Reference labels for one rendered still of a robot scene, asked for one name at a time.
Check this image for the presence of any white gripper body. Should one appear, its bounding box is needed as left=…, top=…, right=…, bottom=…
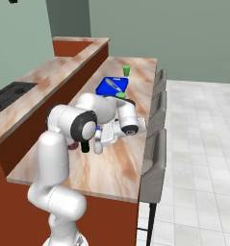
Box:
left=99, top=118, right=121, bottom=145

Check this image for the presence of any red-brown raised counter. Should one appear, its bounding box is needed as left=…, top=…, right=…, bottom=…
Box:
left=0, top=36, right=111, bottom=246

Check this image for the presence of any red-brown dining counter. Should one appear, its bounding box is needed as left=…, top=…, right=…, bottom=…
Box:
left=6, top=57, right=158, bottom=246

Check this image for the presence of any white bottle with blue cap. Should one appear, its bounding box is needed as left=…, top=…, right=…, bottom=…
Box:
left=93, top=126, right=104, bottom=156

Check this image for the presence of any dark green bottle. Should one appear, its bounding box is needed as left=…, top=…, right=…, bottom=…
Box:
left=80, top=140, right=90, bottom=154

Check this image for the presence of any maroon can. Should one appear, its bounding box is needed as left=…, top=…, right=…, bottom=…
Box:
left=68, top=140, right=80, bottom=151

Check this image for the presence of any silver knife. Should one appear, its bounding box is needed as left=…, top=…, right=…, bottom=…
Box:
left=105, top=78, right=122, bottom=92

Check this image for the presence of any blue tray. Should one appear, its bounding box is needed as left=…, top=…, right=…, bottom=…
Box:
left=94, top=76, right=130, bottom=97

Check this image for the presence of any grey bar stool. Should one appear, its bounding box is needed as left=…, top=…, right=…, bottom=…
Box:
left=137, top=129, right=167, bottom=246
left=152, top=67, right=167, bottom=99
left=146, top=90, right=167, bottom=139

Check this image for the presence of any black hob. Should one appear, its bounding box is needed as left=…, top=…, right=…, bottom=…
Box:
left=0, top=82, right=38, bottom=119

